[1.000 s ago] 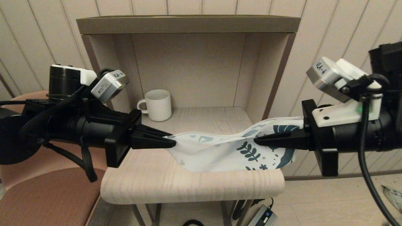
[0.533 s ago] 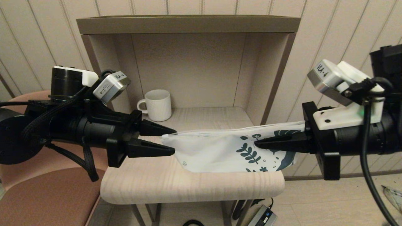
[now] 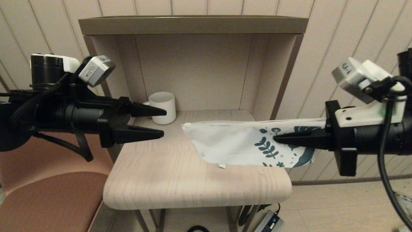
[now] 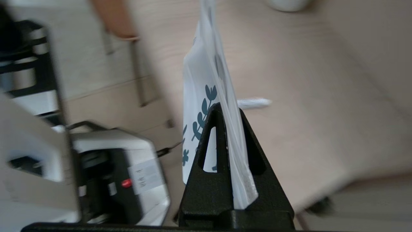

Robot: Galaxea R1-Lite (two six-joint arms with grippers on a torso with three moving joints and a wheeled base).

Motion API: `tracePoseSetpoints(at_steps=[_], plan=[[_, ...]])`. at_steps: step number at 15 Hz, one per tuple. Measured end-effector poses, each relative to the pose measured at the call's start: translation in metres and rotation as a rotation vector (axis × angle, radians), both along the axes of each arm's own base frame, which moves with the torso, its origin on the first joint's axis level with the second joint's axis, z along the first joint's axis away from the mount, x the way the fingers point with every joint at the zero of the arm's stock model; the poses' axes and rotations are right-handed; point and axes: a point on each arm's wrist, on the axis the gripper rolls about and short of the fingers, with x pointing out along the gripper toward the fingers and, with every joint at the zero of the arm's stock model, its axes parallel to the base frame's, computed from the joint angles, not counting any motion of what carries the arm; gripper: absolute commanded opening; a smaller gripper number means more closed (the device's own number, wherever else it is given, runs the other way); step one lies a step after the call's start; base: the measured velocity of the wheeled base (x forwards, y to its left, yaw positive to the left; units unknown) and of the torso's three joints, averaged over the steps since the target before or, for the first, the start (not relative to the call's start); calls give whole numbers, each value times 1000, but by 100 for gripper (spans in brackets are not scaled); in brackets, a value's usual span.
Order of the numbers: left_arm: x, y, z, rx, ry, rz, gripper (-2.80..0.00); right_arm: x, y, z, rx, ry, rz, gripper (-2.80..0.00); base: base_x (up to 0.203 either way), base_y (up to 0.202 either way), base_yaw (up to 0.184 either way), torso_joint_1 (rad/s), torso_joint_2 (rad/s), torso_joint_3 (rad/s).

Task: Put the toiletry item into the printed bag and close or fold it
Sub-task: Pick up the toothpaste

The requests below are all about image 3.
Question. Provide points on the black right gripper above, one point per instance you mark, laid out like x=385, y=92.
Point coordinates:
x=357, y=138

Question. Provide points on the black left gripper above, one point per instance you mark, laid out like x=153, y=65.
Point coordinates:
x=87, y=117

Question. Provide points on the white leaf-print zip pouch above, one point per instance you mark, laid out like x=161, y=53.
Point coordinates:
x=231, y=145

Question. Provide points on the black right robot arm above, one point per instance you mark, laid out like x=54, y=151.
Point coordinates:
x=404, y=135

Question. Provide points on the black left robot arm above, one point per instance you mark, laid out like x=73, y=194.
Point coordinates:
x=45, y=72

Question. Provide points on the white ribbed ceramic mug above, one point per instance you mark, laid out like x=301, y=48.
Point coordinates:
x=165, y=108

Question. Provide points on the silver power adapter box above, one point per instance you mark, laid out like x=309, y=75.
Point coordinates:
x=268, y=223

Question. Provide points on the beige wooden hutch desk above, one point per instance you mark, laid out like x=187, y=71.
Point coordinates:
x=193, y=25

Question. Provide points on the black round floor object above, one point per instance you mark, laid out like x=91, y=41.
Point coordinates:
x=198, y=229

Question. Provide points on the brown upholstered chair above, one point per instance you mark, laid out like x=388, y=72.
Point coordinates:
x=48, y=199

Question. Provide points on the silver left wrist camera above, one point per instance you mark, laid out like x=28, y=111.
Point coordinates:
x=96, y=69

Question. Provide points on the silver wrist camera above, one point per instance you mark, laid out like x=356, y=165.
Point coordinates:
x=354, y=74
x=96, y=69

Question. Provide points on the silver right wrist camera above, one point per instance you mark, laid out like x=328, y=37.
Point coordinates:
x=354, y=74

